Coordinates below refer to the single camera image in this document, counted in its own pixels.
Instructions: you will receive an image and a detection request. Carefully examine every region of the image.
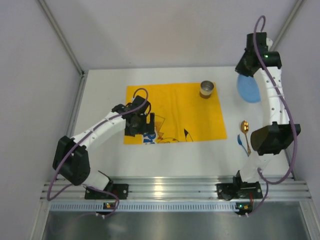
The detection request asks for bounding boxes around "left aluminium frame post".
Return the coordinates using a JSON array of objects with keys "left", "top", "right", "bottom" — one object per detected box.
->
[{"left": 34, "top": 0, "right": 85, "bottom": 76}]

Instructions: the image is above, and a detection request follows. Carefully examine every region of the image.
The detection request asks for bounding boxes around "right aluminium frame post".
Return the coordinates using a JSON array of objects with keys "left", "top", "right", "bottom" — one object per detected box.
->
[{"left": 256, "top": 0, "right": 307, "bottom": 51}]

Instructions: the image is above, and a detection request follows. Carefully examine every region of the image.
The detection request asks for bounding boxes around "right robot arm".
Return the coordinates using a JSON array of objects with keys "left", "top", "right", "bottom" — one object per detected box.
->
[{"left": 235, "top": 32, "right": 294, "bottom": 184}]

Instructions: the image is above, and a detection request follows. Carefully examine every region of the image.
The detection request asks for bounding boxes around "blue plate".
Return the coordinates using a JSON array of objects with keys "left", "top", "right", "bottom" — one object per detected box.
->
[{"left": 236, "top": 74, "right": 261, "bottom": 104}]

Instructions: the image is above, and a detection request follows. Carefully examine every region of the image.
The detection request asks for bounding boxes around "aluminium mounting rail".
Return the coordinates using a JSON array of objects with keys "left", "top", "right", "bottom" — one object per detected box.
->
[{"left": 39, "top": 174, "right": 312, "bottom": 202}]

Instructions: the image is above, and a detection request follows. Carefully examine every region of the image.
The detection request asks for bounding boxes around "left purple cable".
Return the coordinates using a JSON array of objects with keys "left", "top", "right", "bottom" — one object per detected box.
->
[{"left": 46, "top": 87, "right": 150, "bottom": 217}]

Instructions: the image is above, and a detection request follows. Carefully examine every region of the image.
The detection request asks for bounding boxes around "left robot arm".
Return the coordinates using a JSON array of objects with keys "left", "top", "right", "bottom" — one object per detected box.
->
[{"left": 53, "top": 95, "right": 155, "bottom": 191}]

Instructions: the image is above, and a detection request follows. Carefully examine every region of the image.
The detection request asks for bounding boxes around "metal cup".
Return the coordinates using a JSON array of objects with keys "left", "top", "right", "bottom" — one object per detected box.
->
[{"left": 199, "top": 80, "right": 215, "bottom": 99}]

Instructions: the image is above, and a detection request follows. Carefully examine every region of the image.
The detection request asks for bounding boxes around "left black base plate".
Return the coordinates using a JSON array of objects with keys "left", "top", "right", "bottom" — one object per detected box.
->
[{"left": 84, "top": 183, "right": 129, "bottom": 200}]

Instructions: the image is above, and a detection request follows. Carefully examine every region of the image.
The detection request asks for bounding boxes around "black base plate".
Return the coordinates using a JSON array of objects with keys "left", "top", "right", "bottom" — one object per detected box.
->
[
  {"left": 216, "top": 182, "right": 263, "bottom": 201},
  {"left": 84, "top": 183, "right": 129, "bottom": 200}
]

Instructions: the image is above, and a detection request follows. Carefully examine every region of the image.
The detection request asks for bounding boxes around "aluminium frame post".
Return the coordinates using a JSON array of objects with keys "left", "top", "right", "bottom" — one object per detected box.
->
[
  {"left": 256, "top": 0, "right": 307, "bottom": 51},
  {"left": 34, "top": 0, "right": 85, "bottom": 76}
]

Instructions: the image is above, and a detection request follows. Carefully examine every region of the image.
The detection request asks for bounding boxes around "perforated cable duct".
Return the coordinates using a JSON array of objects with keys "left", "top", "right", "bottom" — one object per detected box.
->
[{"left": 50, "top": 201, "right": 252, "bottom": 212}]

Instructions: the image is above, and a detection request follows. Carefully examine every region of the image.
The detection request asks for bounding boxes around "gold spoon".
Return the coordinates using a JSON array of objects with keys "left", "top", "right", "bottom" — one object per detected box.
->
[{"left": 240, "top": 120, "right": 251, "bottom": 155}]

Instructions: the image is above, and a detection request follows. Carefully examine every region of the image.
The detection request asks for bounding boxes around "yellow cloth placemat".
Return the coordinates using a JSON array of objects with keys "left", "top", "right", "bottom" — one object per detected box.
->
[{"left": 124, "top": 82, "right": 227, "bottom": 145}]

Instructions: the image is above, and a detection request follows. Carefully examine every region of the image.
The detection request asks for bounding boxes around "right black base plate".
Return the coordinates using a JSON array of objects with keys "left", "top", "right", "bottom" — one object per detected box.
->
[{"left": 216, "top": 182, "right": 263, "bottom": 201}]

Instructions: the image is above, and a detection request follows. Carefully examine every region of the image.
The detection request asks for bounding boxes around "blue fork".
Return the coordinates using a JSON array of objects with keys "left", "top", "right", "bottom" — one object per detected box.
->
[{"left": 237, "top": 134, "right": 250, "bottom": 156}]

